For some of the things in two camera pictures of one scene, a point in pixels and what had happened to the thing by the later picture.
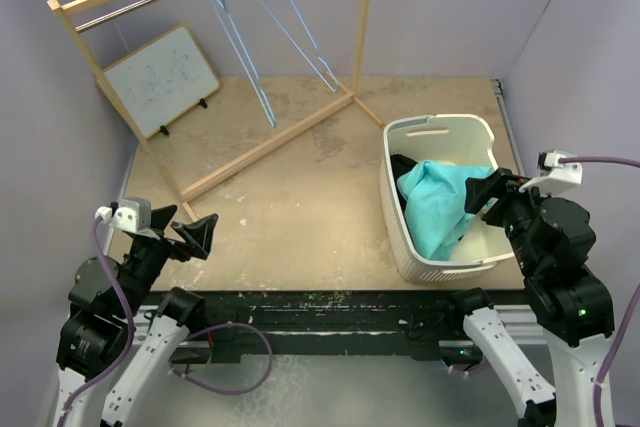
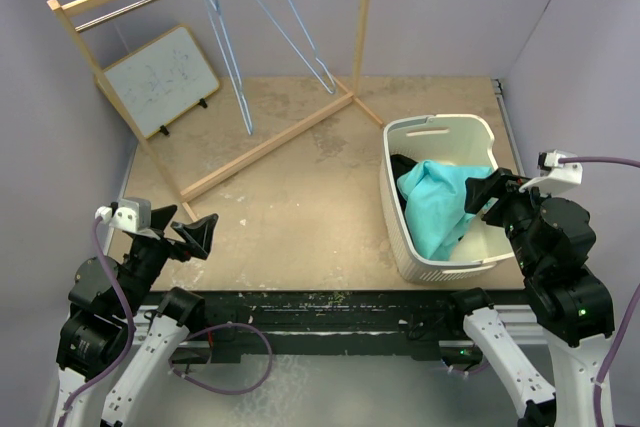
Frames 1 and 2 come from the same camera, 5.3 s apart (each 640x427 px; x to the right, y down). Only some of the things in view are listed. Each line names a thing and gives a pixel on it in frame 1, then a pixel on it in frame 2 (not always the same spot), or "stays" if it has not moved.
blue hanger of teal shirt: [219, 3] → [215, 10]
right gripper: [480, 188] stays
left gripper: [197, 234] stays
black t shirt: [401, 163] stays
